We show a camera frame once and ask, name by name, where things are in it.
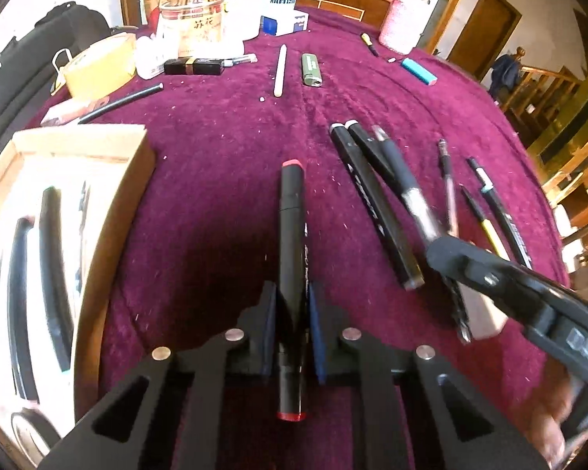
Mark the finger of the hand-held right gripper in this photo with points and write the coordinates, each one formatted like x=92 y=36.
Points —
x=470 y=259

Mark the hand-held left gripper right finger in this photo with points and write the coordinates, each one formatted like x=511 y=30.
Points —
x=317 y=338

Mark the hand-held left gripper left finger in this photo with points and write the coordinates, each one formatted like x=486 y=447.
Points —
x=269 y=333

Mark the thin black yellow pen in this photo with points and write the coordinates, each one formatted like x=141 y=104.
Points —
x=485 y=223

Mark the long black pen pale tip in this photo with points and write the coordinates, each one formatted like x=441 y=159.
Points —
x=507 y=220

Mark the small white charger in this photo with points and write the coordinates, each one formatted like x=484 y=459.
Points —
x=487 y=313

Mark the black pen clear cap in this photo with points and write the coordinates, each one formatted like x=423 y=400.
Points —
x=421 y=215

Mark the dark translucent pen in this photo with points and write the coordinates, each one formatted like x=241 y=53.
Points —
x=449 y=191

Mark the black marker red caps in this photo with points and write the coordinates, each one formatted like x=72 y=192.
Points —
x=291 y=235

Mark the black marker white cap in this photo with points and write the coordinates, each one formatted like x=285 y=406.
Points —
x=377 y=215

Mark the black marker grey cap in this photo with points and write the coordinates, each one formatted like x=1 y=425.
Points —
x=372 y=154

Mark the shallow cardboard box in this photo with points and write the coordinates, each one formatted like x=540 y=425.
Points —
x=112 y=196

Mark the person's right hand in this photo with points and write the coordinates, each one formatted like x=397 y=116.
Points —
x=549 y=416

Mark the dark wooden chair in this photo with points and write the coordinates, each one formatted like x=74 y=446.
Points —
x=576 y=205

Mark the purple velvet tablecloth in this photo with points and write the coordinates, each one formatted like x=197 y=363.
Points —
x=225 y=166

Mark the wooden stair railing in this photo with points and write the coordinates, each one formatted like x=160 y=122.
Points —
x=544 y=93

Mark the dark hanging jacket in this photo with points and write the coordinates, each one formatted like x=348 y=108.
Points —
x=503 y=76

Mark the blue lighter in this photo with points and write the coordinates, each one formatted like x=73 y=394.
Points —
x=419 y=71

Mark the brown wooden door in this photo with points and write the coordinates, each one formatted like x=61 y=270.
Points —
x=485 y=34

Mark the short brown pen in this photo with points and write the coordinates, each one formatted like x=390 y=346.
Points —
x=370 y=44

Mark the pink knit covered bottle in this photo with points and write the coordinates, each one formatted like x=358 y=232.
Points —
x=404 y=22

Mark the green lighter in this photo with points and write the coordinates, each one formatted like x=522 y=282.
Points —
x=311 y=69

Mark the white stick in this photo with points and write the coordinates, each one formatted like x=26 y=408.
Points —
x=280 y=71

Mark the thin black rod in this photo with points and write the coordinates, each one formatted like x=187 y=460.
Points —
x=122 y=102

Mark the short clear pen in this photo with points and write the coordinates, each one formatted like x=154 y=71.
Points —
x=237 y=60

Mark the black gold slim case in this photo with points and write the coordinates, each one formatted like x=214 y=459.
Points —
x=193 y=66

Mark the pink white flat packet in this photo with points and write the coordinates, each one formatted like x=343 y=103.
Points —
x=73 y=110

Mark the small white printed box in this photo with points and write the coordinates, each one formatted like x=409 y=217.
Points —
x=154 y=58

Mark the white blue box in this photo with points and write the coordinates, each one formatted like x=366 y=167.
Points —
x=284 y=22

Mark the clear jar orange label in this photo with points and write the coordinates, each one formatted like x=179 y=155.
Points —
x=191 y=29

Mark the yellow tape roll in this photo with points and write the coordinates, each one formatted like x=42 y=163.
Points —
x=98 y=66

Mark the white plastic bottle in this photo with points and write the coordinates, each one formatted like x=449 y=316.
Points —
x=240 y=10

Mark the white face mask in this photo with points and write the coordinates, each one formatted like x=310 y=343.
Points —
x=62 y=71

